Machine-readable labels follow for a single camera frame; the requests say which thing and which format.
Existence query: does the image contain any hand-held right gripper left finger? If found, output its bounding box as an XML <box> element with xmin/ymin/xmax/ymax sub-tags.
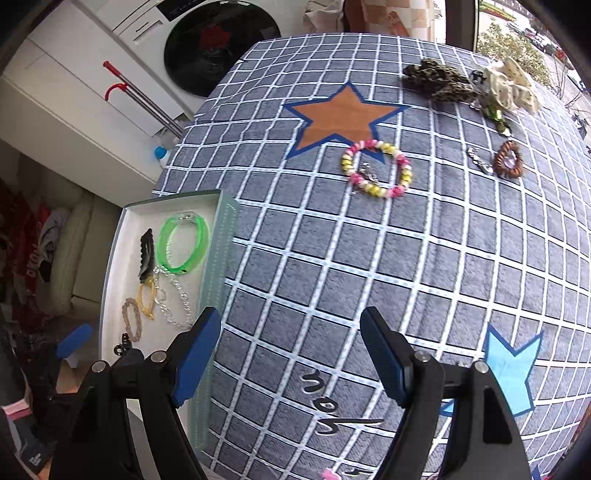
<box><xmin>48</xmin><ymin>307</ymin><xmax>221</xmax><ymax>480</ymax></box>

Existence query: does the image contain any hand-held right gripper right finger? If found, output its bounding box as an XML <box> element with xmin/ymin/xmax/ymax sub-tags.
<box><xmin>360</xmin><ymin>307</ymin><xmax>532</xmax><ymax>480</ymax></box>

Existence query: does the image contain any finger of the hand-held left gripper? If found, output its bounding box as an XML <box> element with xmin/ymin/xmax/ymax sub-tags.
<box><xmin>54</xmin><ymin>323</ymin><xmax>94</xmax><ymax>370</ymax></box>

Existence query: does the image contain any brown braided bracelet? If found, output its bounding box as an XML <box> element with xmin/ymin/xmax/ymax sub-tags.
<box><xmin>121</xmin><ymin>298</ymin><xmax>143</xmax><ymax>343</ymax></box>

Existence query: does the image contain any clear crystal bead bracelet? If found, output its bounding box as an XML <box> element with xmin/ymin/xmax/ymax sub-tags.
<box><xmin>152</xmin><ymin>265</ymin><xmax>195</xmax><ymax>329</ymax></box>

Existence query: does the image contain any yellow flower cord bracelet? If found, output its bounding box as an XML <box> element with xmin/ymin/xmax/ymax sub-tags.
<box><xmin>135</xmin><ymin>279</ymin><xmax>160</xmax><ymax>321</ymax></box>

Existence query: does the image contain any black hair clip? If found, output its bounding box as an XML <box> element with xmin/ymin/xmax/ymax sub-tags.
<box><xmin>137</xmin><ymin>229</ymin><xmax>157</xmax><ymax>278</ymax></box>

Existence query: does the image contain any green translucent bangle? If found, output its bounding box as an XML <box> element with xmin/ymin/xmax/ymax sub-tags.
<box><xmin>158</xmin><ymin>211</ymin><xmax>211</xmax><ymax>274</ymax></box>

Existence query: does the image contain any white shallow box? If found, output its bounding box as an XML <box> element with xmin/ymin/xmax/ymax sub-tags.
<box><xmin>99</xmin><ymin>189</ymin><xmax>241</xmax><ymax>450</ymax></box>

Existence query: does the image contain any beige cushioned stool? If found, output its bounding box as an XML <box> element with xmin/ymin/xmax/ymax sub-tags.
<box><xmin>48</xmin><ymin>191</ymin><xmax>121</xmax><ymax>315</ymax></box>

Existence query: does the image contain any red printed cloth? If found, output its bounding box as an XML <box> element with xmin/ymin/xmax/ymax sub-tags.
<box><xmin>0</xmin><ymin>180</ymin><xmax>51</xmax><ymax>319</ymax></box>

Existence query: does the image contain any grey checkered star tablecloth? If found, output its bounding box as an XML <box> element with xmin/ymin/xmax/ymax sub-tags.
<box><xmin>152</xmin><ymin>32</ymin><xmax>591</xmax><ymax>480</ymax></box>

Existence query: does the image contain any silver rhinestone hair clip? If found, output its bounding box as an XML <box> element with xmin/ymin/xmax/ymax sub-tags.
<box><xmin>466</xmin><ymin>148</ymin><xmax>494</xmax><ymax>175</ymax></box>

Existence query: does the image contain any white low cabinet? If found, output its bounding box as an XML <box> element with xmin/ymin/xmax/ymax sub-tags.
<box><xmin>0</xmin><ymin>28</ymin><xmax>185</xmax><ymax>185</ymax></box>

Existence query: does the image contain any dark green hair clip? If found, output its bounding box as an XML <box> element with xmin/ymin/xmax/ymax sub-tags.
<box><xmin>471</xmin><ymin>99</ymin><xmax>513</xmax><ymax>136</ymax></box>

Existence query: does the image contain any leopard print scrunchie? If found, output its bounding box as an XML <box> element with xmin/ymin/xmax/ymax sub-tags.
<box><xmin>403</xmin><ymin>59</ymin><xmax>483</xmax><ymax>104</ymax></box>

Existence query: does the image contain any cream dotted scrunchie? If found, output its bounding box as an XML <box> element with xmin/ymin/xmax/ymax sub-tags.
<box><xmin>485</xmin><ymin>58</ymin><xmax>543</xmax><ymax>115</ymax></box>

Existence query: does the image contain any white front-load washing machine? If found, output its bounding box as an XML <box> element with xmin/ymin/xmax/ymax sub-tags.
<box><xmin>69</xmin><ymin>0</ymin><xmax>287</xmax><ymax>121</ymax></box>

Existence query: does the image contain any dark brown bag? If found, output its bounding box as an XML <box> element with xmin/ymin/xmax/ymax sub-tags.
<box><xmin>344</xmin><ymin>0</ymin><xmax>365</xmax><ymax>33</ymax></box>

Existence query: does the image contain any pink yellow bead bracelet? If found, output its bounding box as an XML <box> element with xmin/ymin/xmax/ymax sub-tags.
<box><xmin>341</xmin><ymin>139</ymin><xmax>413</xmax><ymax>199</ymax></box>

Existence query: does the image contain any brown heart hair tie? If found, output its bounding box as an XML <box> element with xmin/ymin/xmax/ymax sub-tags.
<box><xmin>493</xmin><ymin>141</ymin><xmax>525</xmax><ymax>180</ymax></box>

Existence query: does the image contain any red handled steel mop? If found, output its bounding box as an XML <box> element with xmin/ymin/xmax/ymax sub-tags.
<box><xmin>103</xmin><ymin>61</ymin><xmax>185</xmax><ymax>139</ymax></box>

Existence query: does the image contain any black window frame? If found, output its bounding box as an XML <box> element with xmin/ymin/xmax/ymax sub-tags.
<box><xmin>445</xmin><ymin>0</ymin><xmax>479</xmax><ymax>52</ymax></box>

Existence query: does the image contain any white bag with handles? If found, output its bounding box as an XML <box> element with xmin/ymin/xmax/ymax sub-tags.
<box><xmin>302</xmin><ymin>0</ymin><xmax>345</xmax><ymax>33</ymax></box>

